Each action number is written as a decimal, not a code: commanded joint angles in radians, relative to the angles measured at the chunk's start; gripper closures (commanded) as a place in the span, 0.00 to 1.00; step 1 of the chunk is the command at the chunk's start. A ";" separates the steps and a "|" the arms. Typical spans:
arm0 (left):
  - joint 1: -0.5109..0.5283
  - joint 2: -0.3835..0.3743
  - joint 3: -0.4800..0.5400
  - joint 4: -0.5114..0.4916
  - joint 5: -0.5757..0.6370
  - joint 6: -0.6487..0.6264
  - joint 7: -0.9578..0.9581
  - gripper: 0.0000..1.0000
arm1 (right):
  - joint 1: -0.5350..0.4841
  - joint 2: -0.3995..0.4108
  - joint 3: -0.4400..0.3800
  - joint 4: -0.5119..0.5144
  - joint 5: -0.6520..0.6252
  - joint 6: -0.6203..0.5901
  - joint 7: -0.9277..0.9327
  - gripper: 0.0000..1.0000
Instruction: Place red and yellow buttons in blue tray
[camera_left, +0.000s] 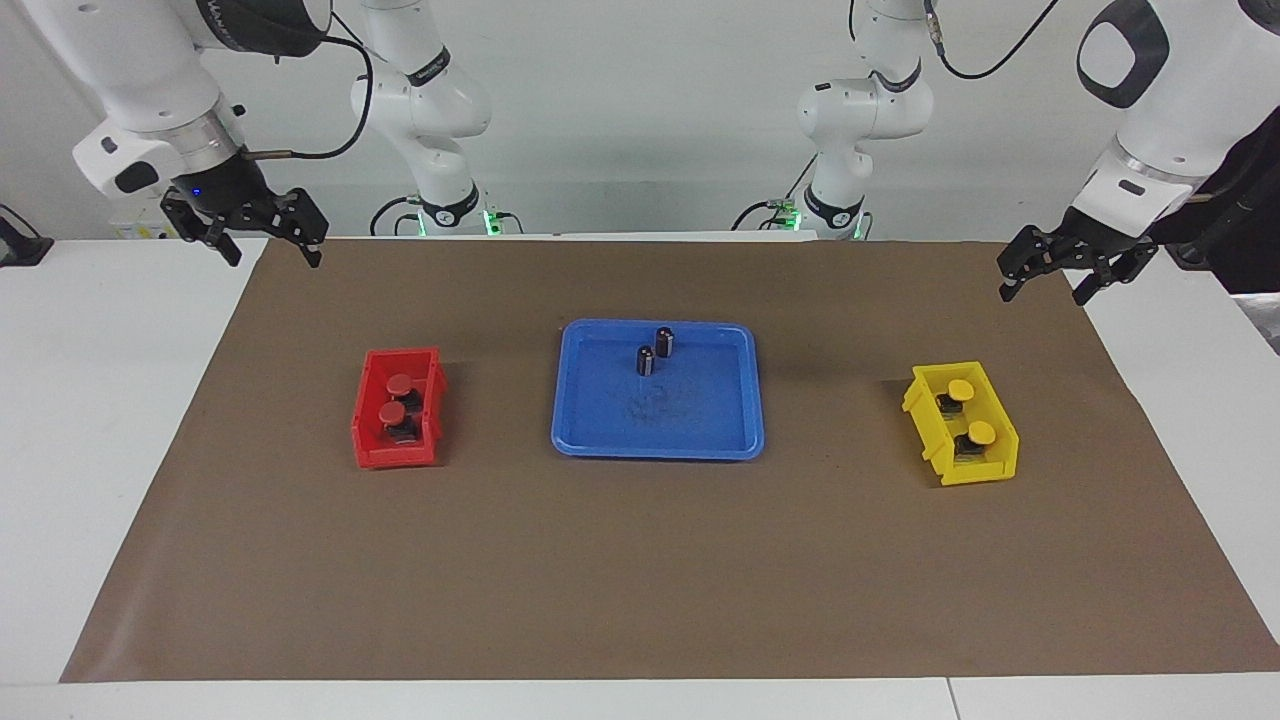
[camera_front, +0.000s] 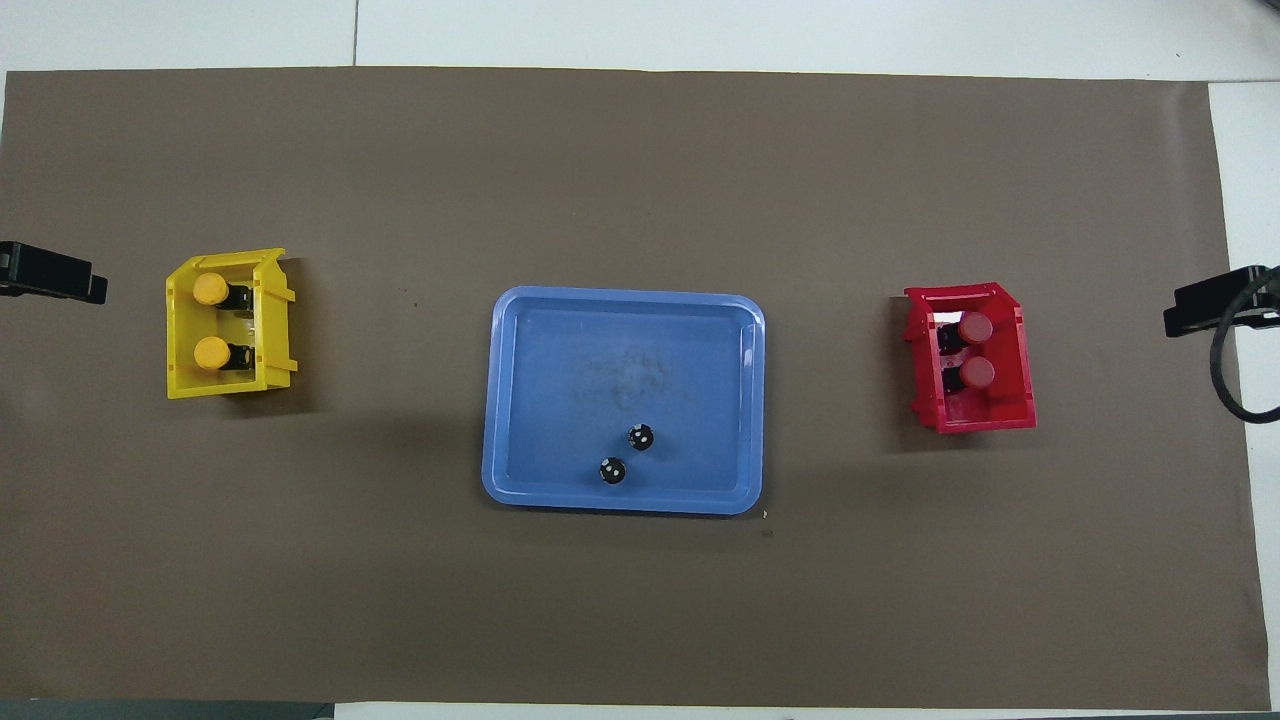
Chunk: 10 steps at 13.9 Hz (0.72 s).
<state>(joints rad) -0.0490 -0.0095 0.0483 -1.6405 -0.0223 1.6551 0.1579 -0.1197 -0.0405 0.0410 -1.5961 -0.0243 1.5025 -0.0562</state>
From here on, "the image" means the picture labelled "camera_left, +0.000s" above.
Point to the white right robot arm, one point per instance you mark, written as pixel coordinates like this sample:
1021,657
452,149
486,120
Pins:
150,60

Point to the black cylindrical capacitor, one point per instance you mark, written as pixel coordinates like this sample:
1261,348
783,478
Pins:
664,341
647,361

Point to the brown paper mat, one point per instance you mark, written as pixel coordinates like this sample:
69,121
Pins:
640,560

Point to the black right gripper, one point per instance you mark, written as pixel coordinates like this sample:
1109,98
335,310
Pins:
230,195

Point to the black stand foot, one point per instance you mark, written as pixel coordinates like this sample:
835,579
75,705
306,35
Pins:
20,250

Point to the black equipment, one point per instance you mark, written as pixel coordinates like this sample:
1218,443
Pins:
1250,220

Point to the yellow plastic bin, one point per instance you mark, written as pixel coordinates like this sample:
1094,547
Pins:
985,472

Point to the grey metal plate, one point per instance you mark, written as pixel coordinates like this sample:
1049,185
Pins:
1262,325

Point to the beige wall socket box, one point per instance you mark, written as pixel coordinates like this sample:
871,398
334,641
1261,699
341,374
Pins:
135,228

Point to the red plastic bin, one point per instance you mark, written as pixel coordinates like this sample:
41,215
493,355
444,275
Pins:
400,455

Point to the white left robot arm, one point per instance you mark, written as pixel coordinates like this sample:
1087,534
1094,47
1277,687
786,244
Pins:
1180,100

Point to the blue plastic tray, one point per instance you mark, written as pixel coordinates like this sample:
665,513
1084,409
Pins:
700,420

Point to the yellow push button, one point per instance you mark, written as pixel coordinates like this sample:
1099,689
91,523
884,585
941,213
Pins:
981,434
960,390

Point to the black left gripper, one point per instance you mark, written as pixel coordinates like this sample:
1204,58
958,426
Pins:
1085,245

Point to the red push button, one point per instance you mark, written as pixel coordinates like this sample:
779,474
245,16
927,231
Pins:
400,384
392,413

